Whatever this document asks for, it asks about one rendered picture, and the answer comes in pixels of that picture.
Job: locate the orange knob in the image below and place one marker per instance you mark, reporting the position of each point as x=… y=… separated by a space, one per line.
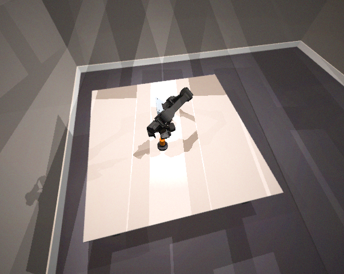
x=162 y=142

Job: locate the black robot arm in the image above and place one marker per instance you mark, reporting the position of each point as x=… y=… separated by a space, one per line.
x=172 y=104

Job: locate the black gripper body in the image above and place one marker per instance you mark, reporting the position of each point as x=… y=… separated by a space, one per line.
x=170 y=126

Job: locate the dark grey round pedestal with shaft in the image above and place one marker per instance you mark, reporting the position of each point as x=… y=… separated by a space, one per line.
x=162 y=148

